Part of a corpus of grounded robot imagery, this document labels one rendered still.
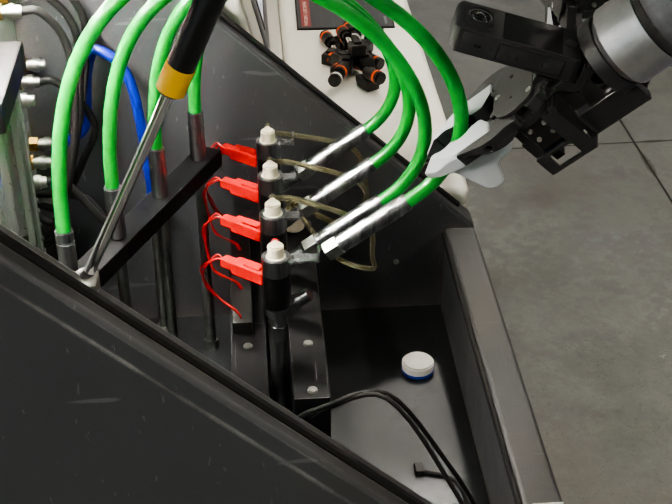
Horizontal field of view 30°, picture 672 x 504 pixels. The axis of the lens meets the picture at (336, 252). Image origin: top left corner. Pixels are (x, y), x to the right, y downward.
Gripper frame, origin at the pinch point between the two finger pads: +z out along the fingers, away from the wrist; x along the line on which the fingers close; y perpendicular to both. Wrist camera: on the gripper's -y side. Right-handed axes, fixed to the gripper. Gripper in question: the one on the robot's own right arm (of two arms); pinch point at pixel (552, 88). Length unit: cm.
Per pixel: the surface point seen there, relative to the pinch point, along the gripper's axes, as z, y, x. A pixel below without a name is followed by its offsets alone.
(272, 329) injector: 19.4, -29.7, -12.8
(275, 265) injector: 11.2, -29.2, -13.4
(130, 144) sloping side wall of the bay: 15, -45, 19
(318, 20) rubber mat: 25, -19, 79
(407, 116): 4.3, -14.4, 3.3
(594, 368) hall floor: 123, 45, 106
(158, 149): 7.0, -40.8, 3.3
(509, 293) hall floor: 123, 31, 137
